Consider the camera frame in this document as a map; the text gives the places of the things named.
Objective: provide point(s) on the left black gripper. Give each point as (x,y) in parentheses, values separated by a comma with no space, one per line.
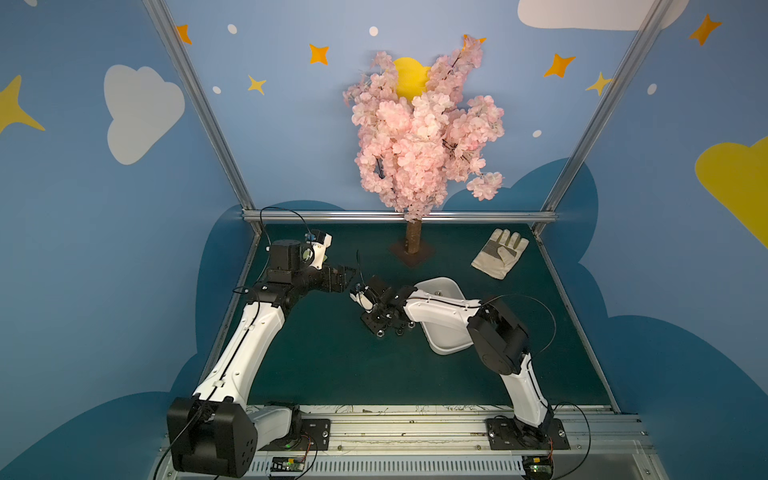
(332,279)

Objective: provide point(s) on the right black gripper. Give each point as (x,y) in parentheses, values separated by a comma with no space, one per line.
(380,303)

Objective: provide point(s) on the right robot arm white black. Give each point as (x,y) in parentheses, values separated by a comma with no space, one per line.
(502,343)

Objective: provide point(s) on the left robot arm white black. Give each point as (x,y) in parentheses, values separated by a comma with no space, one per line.
(212,432)

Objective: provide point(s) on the white storage box tray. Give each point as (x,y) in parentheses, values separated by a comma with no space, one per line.
(443,312)

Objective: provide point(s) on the grey work glove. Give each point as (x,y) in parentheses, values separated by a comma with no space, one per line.
(500,254)

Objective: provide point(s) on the pink cherry blossom tree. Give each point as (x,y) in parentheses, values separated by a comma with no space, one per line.
(412,146)

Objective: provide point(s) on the left green circuit board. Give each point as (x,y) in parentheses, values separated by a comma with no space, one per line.
(287,465)

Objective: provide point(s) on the green circuit board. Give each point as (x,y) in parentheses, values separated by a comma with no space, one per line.
(287,465)
(537,467)

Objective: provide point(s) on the right green circuit board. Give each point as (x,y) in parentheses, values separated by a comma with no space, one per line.
(537,467)

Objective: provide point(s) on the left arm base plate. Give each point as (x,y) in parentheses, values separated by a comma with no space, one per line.
(312,434)

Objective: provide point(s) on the aluminium frame back bar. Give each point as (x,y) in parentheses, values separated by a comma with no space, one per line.
(462,217)

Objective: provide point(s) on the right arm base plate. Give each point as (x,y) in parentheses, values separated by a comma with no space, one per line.
(509,434)

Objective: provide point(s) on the aluminium front rail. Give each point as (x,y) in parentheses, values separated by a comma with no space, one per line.
(450,442)

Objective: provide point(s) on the aluminium frame left post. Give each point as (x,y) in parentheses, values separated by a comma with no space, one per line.
(165,27)

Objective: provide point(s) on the aluminium frame post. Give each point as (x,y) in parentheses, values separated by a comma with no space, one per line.
(165,27)
(639,48)

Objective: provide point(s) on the aluminium frame right post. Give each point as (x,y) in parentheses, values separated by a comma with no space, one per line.
(639,48)

